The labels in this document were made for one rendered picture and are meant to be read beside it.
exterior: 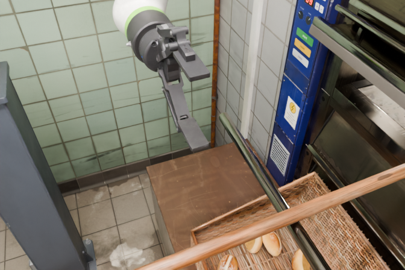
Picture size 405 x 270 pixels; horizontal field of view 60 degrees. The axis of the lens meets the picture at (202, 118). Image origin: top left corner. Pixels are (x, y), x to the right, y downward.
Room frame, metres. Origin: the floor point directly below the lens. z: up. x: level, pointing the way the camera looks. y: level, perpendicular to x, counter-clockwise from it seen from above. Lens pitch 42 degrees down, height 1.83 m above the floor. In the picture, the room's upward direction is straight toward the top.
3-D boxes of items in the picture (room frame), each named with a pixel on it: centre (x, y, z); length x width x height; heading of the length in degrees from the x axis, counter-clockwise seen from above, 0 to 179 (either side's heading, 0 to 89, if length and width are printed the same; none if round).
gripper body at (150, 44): (0.54, 0.07, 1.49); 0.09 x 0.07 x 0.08; 22
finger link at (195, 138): (0.42, 0.02, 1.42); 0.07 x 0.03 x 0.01; 22
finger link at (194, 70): (0.42, 0.02, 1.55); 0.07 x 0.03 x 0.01; 22
